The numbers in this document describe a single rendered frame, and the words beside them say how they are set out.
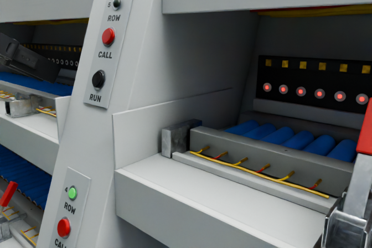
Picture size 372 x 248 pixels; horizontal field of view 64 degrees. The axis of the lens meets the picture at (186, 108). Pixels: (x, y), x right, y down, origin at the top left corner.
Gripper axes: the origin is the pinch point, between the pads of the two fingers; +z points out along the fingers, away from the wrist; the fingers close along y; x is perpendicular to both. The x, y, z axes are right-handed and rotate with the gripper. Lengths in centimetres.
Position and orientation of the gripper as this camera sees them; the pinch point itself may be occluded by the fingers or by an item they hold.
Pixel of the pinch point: (30, 63)
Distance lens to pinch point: 49.7
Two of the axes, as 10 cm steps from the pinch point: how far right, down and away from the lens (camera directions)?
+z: 5.5, 3.4, 7.6
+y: 7.7, 1.6, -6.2
